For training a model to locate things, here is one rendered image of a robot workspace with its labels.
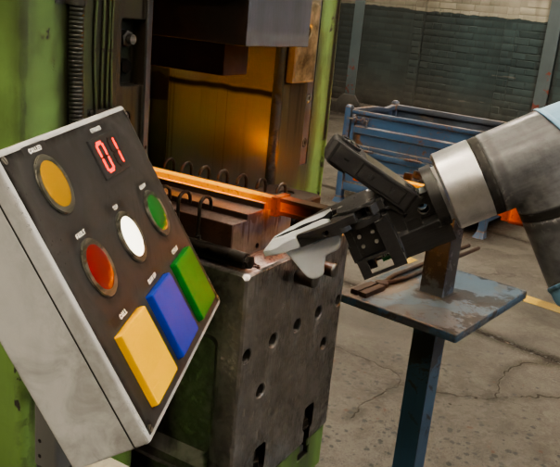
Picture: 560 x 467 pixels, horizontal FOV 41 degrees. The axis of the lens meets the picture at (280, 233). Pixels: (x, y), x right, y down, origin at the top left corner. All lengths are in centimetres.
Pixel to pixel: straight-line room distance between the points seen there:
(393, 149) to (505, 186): 450
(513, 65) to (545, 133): 865
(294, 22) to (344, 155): 53
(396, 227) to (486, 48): 883
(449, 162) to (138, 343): 37
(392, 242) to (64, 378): 37
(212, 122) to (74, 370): 108
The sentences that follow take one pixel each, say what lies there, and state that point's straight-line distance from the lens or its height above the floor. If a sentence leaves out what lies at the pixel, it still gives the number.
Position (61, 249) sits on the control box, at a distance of 66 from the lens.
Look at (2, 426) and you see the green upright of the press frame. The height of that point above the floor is 67.
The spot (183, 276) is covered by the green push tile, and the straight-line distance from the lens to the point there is 87.
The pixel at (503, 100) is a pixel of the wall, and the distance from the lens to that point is 951.
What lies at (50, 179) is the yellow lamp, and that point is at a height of 117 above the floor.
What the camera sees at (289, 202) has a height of 101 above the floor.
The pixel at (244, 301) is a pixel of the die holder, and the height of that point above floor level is 87.
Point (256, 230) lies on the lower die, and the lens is 131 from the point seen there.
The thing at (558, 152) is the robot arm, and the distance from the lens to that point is 82.
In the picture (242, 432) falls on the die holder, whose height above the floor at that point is 61.
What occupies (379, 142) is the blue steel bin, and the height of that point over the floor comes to 49.
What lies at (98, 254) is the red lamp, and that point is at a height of 110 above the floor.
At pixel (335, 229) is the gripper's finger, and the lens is 81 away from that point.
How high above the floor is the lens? 133
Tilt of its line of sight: 17 degrees down
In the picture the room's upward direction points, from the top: 5 degrees clockwise
